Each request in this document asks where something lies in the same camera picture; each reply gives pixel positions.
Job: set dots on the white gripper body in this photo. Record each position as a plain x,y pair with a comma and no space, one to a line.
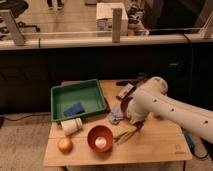
137,112

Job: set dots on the dark red grape bunch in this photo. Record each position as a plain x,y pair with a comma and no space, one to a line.
139,125

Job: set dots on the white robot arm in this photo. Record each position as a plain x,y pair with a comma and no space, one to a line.
151,96

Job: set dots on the purple bowl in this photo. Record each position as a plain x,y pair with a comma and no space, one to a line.
124,106

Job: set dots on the red bowl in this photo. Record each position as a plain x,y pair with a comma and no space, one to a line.
100,139

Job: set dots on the small packaged box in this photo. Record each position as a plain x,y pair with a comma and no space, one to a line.
125,91

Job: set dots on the yellow-green tongs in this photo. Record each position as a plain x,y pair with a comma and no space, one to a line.
123,137

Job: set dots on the green plastic tray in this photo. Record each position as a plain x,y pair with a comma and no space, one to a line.
88,93

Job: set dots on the blue sponge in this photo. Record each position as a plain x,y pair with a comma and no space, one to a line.
75,109

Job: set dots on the white paper cup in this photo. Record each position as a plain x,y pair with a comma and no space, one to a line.
71,126

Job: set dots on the yellow onion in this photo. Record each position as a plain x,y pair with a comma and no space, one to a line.
65,145

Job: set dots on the white cardboard box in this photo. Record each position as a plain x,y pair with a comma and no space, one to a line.
104,14

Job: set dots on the wooden post centre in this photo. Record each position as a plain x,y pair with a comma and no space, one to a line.
116,24

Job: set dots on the wooden post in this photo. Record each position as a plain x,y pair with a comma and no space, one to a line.
116,24
13,28

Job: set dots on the wooden post left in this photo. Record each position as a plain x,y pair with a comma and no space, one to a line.
13,28

